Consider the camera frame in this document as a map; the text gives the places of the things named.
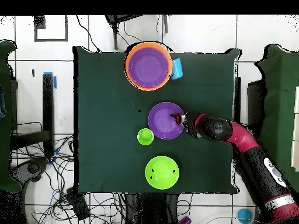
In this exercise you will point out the purple plastic item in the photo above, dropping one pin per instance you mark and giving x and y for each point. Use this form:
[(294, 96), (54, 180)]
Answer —
[(185, 220)]

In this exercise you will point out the dark green table cloth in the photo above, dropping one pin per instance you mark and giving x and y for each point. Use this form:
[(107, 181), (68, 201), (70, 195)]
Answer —
[(105, 168)]

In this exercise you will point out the black camera tripod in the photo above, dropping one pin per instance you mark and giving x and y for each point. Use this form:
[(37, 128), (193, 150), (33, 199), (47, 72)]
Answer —
[(115, 35)]

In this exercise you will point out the grey pedestal foot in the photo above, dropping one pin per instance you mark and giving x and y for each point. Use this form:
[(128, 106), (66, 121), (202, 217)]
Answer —
[(33, 168)]

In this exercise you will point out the person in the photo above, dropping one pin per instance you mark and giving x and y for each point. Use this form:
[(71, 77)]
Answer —
[(2, 102)]

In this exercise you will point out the blue cup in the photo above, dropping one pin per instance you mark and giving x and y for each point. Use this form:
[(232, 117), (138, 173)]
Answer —
[(244, 215), (177, 68)]

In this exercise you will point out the orange bowl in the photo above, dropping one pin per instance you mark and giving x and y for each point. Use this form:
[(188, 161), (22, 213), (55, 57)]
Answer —
[(127, 70)]

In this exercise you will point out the black power adapter box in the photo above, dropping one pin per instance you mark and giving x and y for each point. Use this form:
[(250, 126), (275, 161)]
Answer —
[(78, 205)]

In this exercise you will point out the green bowl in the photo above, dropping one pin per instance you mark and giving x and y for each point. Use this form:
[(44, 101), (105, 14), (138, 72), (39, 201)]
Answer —
[(162, 172)]

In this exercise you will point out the white box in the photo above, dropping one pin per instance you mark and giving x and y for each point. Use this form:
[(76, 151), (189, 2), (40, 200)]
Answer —
[(296, 128)]

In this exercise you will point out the green cup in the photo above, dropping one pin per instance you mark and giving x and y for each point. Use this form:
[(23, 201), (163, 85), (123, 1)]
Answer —
[(145, 136)]

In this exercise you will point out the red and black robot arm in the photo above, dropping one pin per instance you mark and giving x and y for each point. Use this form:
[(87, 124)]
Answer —
[(243, 140)]

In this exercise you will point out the green cloth covered table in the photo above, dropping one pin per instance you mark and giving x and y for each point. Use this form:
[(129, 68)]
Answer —
[(7, 140), (280, 93)]

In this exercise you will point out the purple bowl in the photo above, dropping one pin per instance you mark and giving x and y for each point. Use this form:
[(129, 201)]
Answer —
[(161, 123), (148, 67)]

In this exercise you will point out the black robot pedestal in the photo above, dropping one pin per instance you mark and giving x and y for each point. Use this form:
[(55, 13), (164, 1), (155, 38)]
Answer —
[(151, 207)]

